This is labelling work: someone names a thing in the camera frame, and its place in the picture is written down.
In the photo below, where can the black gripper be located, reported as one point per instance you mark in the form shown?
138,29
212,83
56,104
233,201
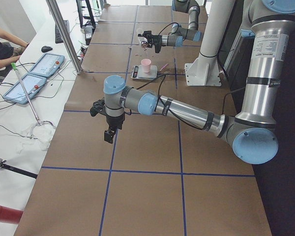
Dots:
158,39
114,120

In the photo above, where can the pink plastic cup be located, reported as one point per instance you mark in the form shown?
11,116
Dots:
146,65

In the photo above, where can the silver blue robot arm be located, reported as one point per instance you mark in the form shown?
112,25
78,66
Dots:
178,34
250,133

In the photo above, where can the white digital kitchen scale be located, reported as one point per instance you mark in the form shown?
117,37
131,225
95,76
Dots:
137,73

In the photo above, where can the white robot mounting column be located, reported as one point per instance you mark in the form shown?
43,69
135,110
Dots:
204,70

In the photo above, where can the crumpled white cloth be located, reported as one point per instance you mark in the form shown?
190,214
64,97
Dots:
36,134

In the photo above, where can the upper blue teach pendant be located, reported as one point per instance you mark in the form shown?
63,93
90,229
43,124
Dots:
47,65

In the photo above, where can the black computer mouse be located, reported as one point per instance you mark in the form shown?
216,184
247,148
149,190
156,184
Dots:
45,49

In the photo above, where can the metal rod green tip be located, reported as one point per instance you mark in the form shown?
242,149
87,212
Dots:
39,121

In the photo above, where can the black tripod rod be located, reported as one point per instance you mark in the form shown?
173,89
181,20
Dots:
3,165

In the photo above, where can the seated person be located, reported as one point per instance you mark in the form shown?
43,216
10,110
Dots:
9,54

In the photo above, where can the red cylinder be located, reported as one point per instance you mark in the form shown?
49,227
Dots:
10,215

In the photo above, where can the wrist black camera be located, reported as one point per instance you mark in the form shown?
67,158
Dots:
98,107

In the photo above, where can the aluminium frame post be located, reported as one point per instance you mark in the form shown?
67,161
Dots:
56,14

